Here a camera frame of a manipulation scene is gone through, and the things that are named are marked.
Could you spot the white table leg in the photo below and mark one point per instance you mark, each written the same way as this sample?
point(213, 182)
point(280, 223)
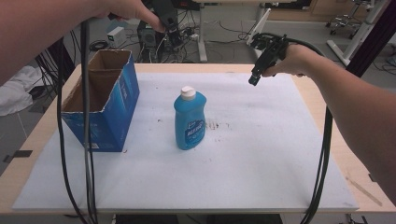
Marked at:
point(202, 37)

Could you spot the white foam mat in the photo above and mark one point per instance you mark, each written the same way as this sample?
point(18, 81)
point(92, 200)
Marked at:
point(236, 168)

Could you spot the person's right hand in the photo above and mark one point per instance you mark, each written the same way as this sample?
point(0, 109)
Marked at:
point(294, 60)

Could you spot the small white device box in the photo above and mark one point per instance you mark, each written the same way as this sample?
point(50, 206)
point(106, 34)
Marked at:
point(116, 35)

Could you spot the blue cardboard box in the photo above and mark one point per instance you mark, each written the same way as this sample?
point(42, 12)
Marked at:
point(118, 102)

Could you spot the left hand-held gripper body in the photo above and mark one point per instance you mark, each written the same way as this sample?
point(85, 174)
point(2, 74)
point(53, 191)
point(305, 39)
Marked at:
point(165, 11)

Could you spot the white cloth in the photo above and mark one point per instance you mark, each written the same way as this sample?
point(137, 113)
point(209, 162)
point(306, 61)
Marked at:
point(14, 90)

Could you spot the office chair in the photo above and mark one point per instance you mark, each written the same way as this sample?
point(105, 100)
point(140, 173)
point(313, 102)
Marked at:
point(345, 18)

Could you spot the person's left hand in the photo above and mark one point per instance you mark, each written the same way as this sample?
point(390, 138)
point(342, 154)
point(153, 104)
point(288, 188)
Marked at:
point(130, 8)

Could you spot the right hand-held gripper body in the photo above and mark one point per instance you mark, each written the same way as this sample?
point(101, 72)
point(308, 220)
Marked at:
point(271, 49)

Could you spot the white desk frame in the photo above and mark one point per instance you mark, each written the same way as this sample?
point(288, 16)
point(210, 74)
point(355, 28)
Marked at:
point(358, 34)

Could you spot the black computer tower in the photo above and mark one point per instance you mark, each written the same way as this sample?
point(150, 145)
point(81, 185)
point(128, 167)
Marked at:
point(146, 37)

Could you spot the blue bottle with white cap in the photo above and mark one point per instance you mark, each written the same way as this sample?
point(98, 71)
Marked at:
point(190, 121)

